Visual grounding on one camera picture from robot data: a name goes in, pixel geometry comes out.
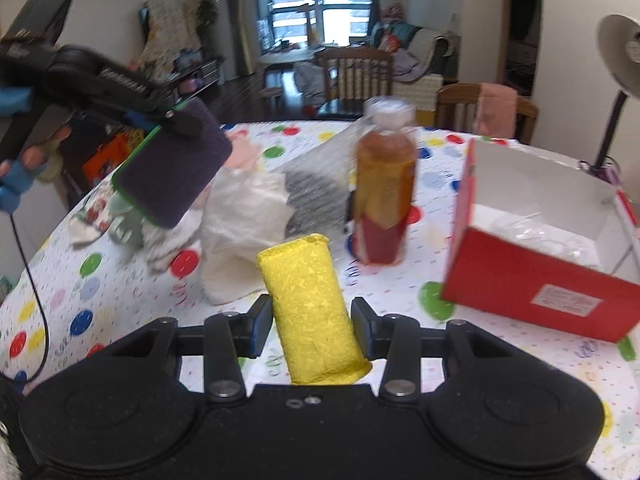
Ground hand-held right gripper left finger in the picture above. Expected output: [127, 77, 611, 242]
[87, 294, 275, 405]

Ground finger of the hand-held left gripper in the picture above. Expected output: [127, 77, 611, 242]
[160, 105, 205, 140]
[122, 110, 161, 134]

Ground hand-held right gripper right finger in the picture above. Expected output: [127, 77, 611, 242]
[350, 297, 538, 405]

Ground yellow sponge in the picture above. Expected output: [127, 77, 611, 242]
[256, 233, 373, 387]

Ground purple and green sponge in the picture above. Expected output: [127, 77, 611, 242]
[111, 97, 234, 229]

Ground red cardboard box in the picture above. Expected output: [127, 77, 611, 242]
[441, 137, 640, 344]

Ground person's left hand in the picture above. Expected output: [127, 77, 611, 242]
[0, 122, 74, 179]

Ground orange cardboard carton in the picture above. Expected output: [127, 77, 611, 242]
[82, 130, 146, 187]

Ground tv cabinet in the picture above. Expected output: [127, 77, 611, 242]
[150, 55, 226, 99]

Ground white towel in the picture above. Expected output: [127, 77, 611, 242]
[200, 240, 266, 307]

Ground white plastic bag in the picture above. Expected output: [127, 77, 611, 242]
[200, 167, 296, 261]

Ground yellow print dust cloth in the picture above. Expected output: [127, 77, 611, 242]
[140, 0, 201, 68]

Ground potted plant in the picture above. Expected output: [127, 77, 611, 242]
[197, 0, 221, 47]

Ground white fluffy cloth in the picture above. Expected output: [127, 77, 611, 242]
[142, 210, 202, 272]

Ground wooden coffee table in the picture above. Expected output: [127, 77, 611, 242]
[257, 47, 327, 70]

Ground curtain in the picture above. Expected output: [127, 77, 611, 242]
[231, 0, 261, 77]

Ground grey bag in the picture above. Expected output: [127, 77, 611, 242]
[294, 61, 329, 102]

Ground balloon print tablecloth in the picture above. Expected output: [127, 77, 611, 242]
[0, 120, 640, 463]

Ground clear bubble wrap bag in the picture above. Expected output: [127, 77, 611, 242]
[280, 120, 366, 241]

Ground orange-red drink bottle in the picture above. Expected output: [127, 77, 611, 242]
[350, 96, 419, 266]

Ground wooden chair with black seat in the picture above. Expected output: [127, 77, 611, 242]
[315, 47, 396, 120]

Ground clear plastic bag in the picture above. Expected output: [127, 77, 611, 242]
[480, 210, 601, 267]

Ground grey clothes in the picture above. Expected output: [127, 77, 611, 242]
[392, 51, 428, 82]

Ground sofa with cream cover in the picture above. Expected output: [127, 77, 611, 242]
[372, 20, 459, 112]

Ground pink towel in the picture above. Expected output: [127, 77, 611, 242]
[475, 82, 521, 139]

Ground white desk lamp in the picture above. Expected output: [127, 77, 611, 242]
[592, 12, 640, 172]

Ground black cable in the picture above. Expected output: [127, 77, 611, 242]
[7, 210, 51, 384]

